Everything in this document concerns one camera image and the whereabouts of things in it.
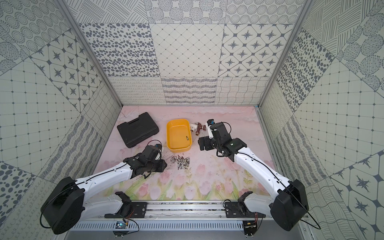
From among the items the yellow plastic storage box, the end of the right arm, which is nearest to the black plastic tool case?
the yellow plastic storage box

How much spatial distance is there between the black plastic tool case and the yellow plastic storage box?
99mm

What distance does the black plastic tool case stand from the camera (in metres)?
0.97

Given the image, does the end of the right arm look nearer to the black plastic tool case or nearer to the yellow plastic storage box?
the yellow plastic storage box

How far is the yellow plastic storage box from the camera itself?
969 mm
